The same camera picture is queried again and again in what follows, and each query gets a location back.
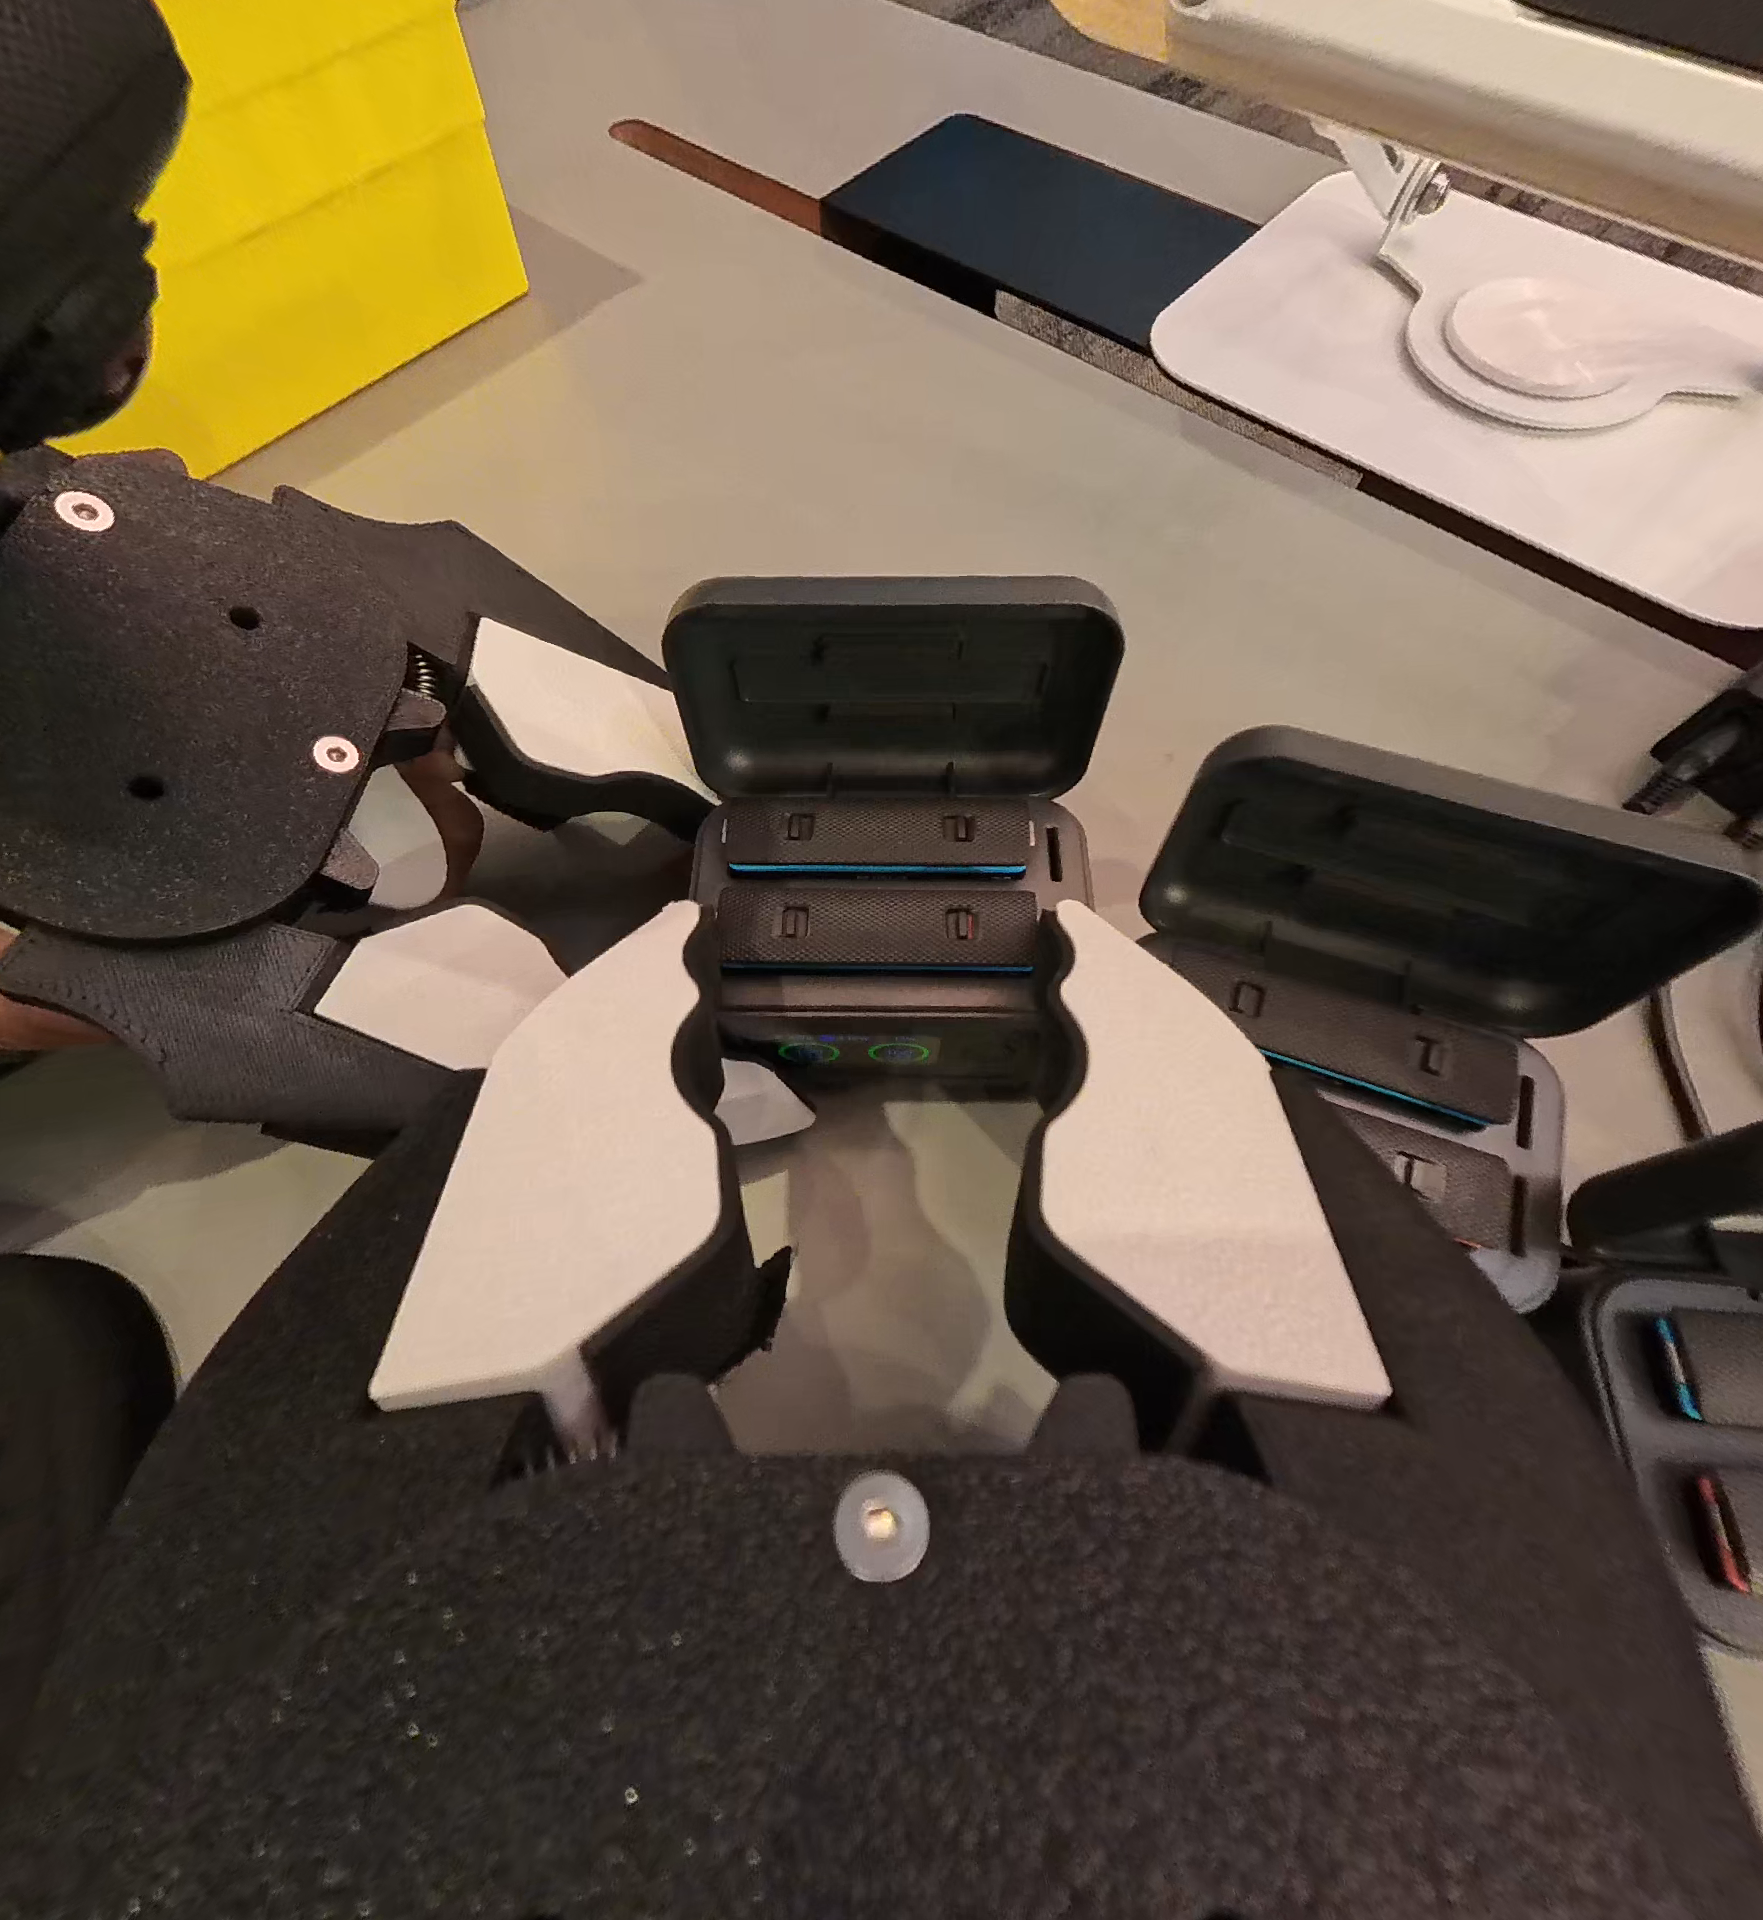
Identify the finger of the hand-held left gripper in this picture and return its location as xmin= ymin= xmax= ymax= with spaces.
xmin=450 ymin=619 xmax=723 ymax=836
xmin=315 ymin=898 xmax=819 ymax=1146

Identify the wooden instruction board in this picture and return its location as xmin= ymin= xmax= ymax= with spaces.
xmin=1046 ymin=0 xmax=1181 ymax=68

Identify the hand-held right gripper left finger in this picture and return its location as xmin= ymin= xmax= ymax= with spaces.
xmin=367 ymin=899 xmax=796 ymax=1420

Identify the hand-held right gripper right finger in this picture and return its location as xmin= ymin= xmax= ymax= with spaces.
xmin=1004 ymin=899 xmax=1396 ymax=1454

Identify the black charging cable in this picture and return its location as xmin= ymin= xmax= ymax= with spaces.
xmin=1646 ymin=961 xmax=1723 ymax=1142

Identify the black battery charger case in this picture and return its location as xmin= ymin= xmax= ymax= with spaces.
xmin=1136 ymin=727 xmax=1763 ymax=1312
xmin=1567 ymin=1118 xmax=1763 ymax=1669
xmin=659 ymin=576 xmax=1130 ymax=1116

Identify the yellow plastic bin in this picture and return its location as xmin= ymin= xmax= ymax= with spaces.
xmin=143 ymin=0 xmax=530 ymax=480

